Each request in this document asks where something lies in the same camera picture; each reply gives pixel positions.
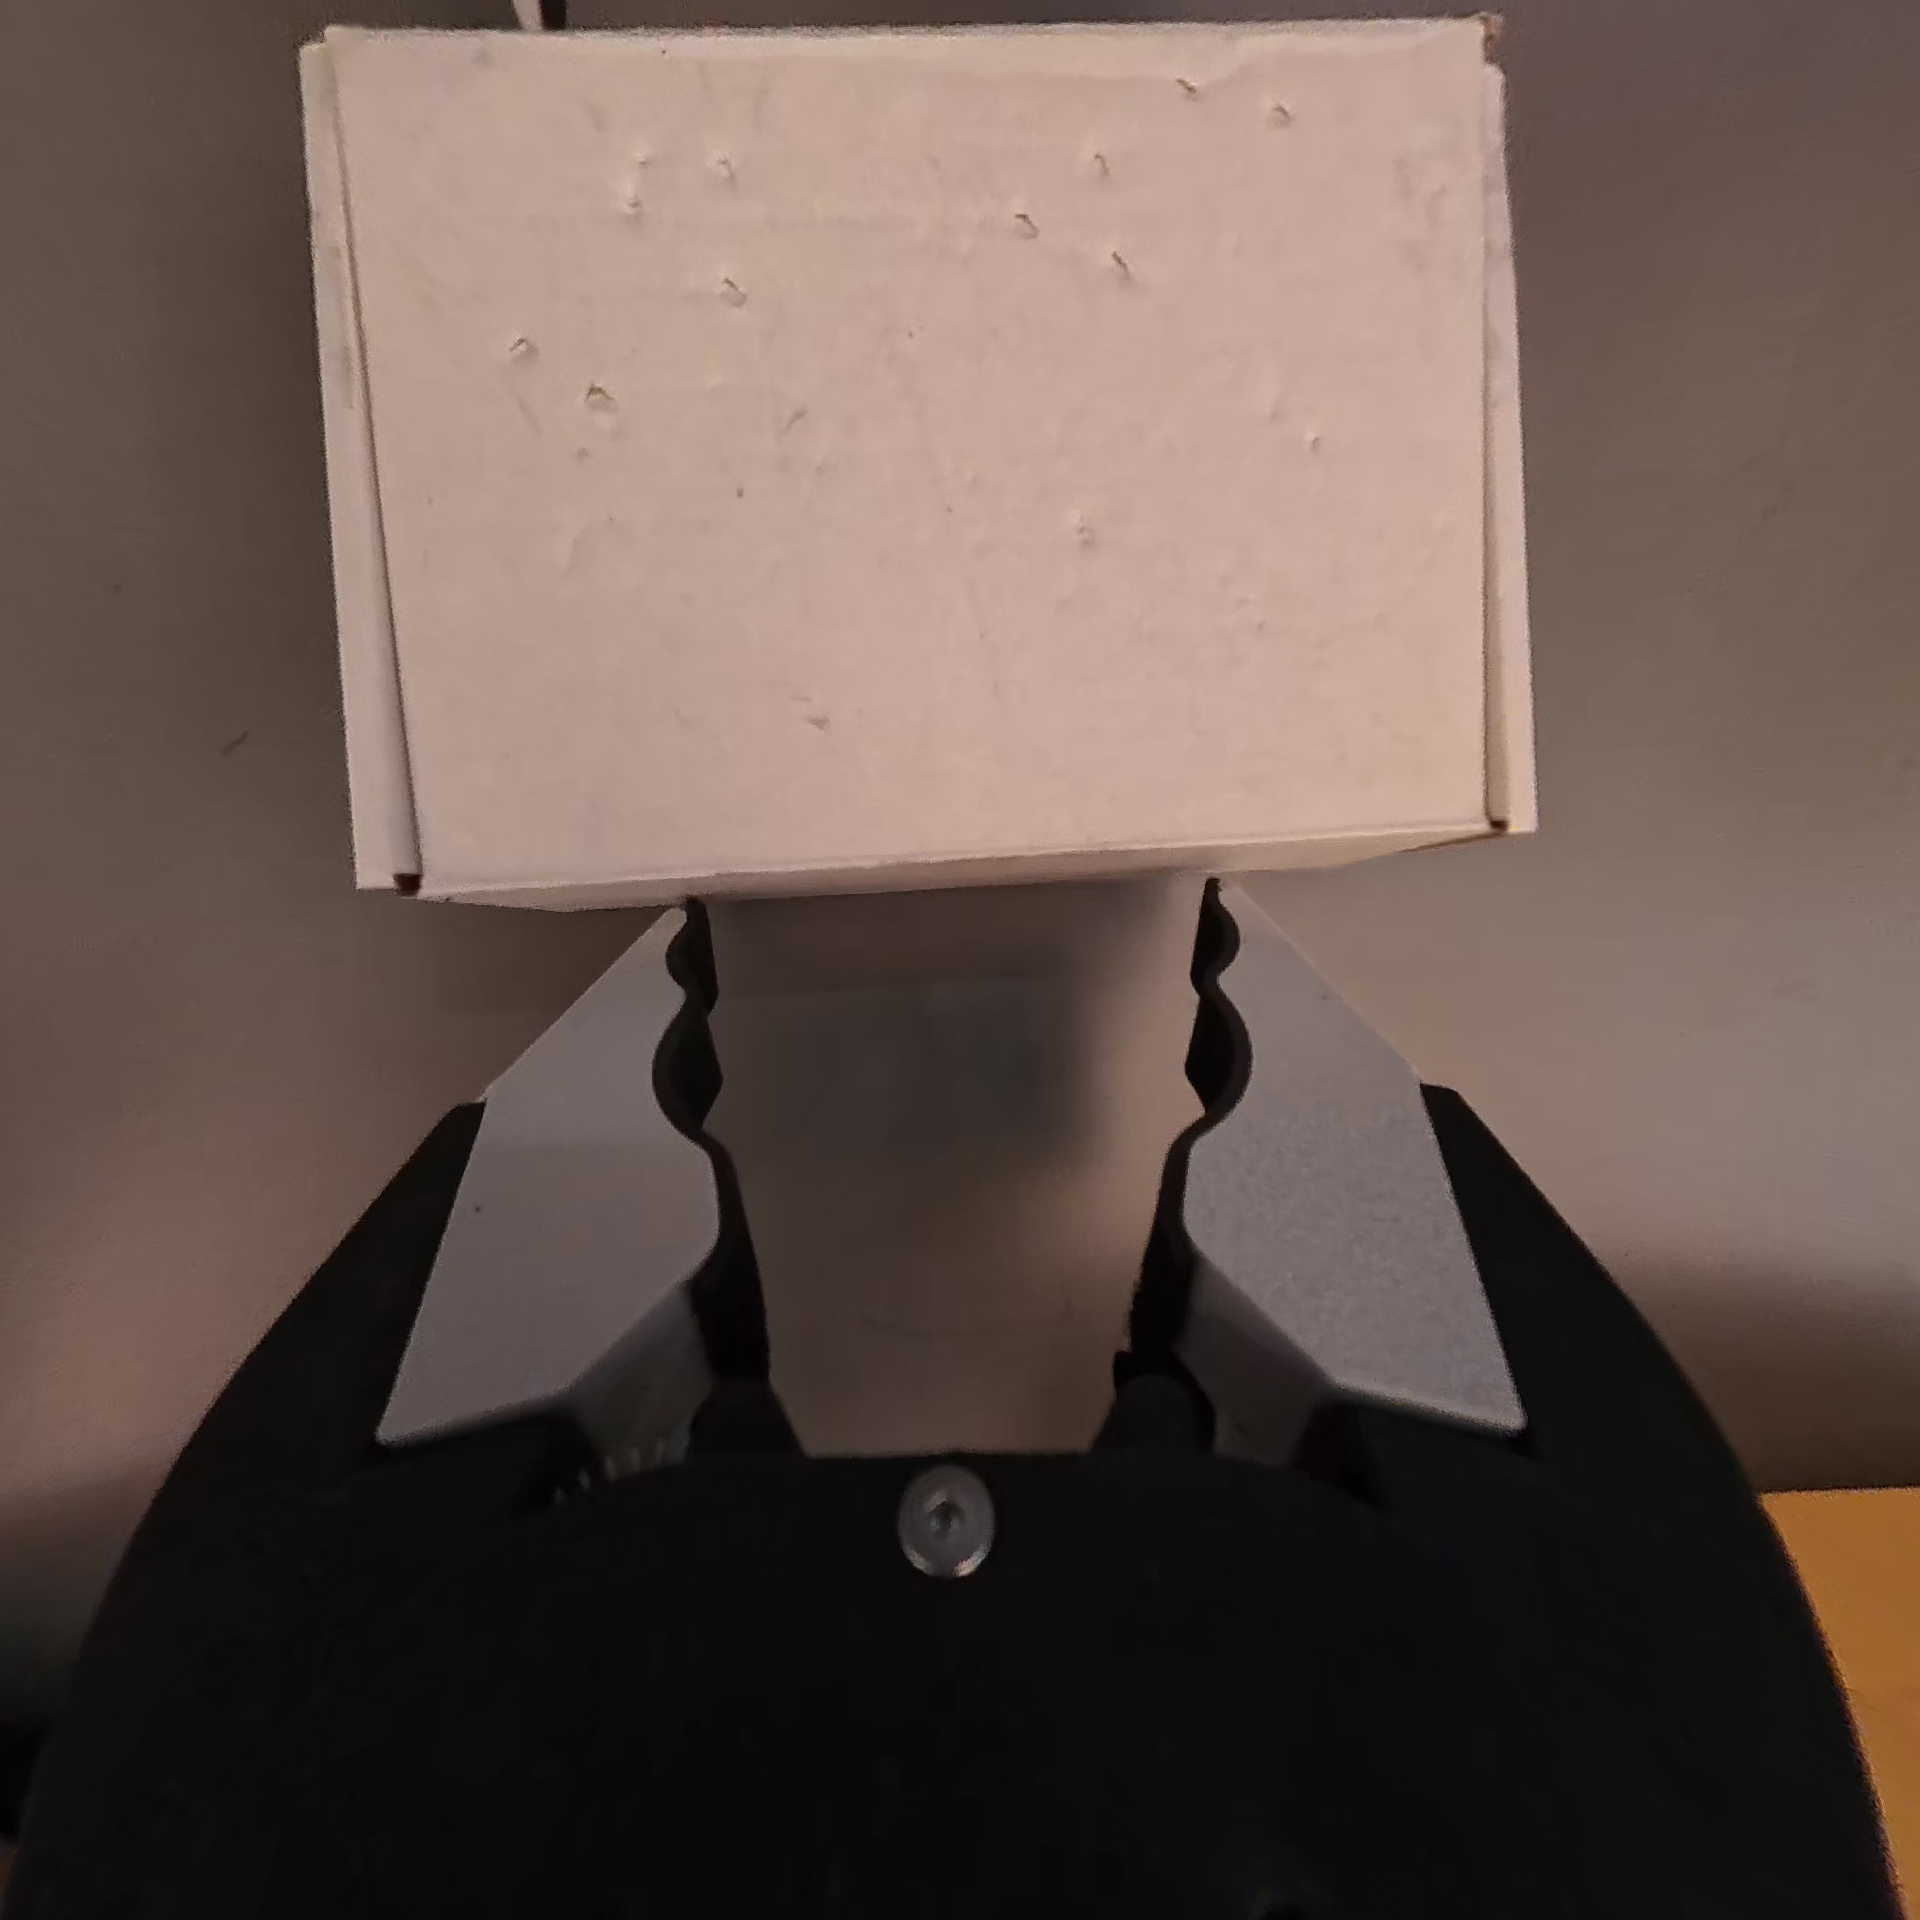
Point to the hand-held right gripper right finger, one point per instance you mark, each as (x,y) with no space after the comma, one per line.
(1335,1215)

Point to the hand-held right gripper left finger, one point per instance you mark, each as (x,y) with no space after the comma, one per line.
(556,1199)

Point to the white cardboard box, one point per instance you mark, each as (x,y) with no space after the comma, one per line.
(932,481)

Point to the yellow plastic bin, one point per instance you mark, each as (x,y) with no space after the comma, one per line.
(1851,1651)

